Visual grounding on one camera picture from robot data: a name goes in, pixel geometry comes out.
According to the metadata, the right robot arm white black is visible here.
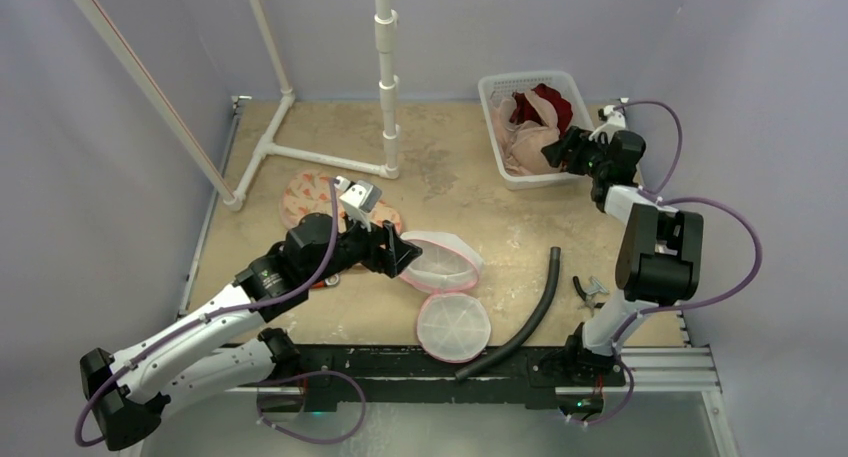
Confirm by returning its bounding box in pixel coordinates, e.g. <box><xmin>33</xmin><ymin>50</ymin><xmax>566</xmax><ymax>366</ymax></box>
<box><xmin>542</xmin><ymin>126</ymin><xmax>704</xmax><ymax>384</ymax></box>

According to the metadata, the black corrugated hose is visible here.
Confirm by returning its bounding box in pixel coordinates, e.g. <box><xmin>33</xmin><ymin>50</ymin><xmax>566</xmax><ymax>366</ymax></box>
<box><xmin>453</xmin><ymin>246</ymin><xmax>563</xmax><ymax>382</ymax></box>

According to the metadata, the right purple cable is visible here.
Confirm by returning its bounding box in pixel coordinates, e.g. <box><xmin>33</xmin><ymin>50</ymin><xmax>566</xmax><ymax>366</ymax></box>
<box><xmin>569</xmin><ymin>99</ymin><xmax>764</xmax><ymax>429</ymax></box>

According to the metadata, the white mesh laundry bag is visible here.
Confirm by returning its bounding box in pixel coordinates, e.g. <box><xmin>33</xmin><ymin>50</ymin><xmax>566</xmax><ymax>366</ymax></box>
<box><xmin>400</xmin><ymin>231</ymin><xmax>492</xmax><ymax>364</ymax></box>

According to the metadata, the red adjustable wrench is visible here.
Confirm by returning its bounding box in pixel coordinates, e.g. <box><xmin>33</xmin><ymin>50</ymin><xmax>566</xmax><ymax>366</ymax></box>
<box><xmin>311</xmin><ymin>274</ymin><xmax>341</xmax><ymax>289</ymax></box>

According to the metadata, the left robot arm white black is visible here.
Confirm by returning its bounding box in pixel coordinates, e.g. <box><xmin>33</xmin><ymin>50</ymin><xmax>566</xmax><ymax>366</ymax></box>
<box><xmin>74</xmin><ymin>213</ymin><xmax>423</xmax><ymax>451</ymax></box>

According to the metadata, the beige tan bra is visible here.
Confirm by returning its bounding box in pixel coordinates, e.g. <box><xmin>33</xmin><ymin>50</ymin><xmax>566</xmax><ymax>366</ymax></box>
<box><xmin>501</xmin><ymin>122</ymin><xmax>559</xmax><ymax>176</ymax></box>

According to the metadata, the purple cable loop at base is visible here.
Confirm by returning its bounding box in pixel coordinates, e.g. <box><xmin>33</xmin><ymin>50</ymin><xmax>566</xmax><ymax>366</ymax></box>
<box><xmin>255</xmin><ymin>369</ymin><xmax>369</xmax><ymax>446</ymax></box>

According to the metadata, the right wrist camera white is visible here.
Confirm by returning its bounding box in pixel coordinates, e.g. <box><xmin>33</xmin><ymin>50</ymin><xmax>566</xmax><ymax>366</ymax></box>
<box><xmin>589</xmin><ymin>105</ymin><xmax>627</xmax><ymax>141</ymax></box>

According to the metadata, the floral mesh laundry bag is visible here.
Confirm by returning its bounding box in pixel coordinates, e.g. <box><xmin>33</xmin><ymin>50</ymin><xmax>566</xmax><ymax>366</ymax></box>
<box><xmin>279</xmin><ymin>169</ymin><xmax>403</xmax><ymax>233</ymax></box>

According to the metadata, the white pvc pipe rack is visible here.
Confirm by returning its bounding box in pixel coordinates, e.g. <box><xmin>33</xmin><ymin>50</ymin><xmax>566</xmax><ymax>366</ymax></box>
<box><xmin>72</xmin><ymin>0</ymin><xmax>401</xmax><ymax>211</ymax></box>

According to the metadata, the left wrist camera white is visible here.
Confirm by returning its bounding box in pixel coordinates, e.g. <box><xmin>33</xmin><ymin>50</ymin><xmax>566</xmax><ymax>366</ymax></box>
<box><xmin>333</xmin><ymin>176</ymin><xmax>382</xmax><ymax>231</ymax></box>

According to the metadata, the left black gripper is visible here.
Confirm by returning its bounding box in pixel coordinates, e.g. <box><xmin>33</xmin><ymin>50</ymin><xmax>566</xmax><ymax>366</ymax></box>
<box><xmin>305</xmin><ymin>208</ymin><xmax>420</xmax><ymax>287</ymax></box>

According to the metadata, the pink bra in basket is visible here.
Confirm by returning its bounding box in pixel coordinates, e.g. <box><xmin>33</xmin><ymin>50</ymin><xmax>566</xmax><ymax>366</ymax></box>
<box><xmin>490</xmin><ymin>98</ymin><xmax>516</xmax><ymax>159</ymax></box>

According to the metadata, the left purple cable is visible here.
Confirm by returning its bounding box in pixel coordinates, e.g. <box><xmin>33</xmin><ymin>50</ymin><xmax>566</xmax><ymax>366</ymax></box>
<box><xmin>73</xmin><ymin>178</ymin><xmax>344</xmax><ymax>448</ymax></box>

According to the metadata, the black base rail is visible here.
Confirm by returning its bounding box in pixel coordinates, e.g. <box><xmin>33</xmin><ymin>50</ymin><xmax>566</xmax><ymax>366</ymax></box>
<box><xmin>259</xmin><ymin>344</ymin><xmax>627</xmax><ymax>412</ymax></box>

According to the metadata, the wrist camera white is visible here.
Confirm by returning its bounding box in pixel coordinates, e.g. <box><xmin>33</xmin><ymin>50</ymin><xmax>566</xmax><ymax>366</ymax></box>
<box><xmin>589</xmin><ymin>105</ymin><xmax>627</xmax><ymax>141</ymax></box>
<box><xmin>333</xmin><ymin>176</ymin><xmax>382</xmax><ymax>231</ymax></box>

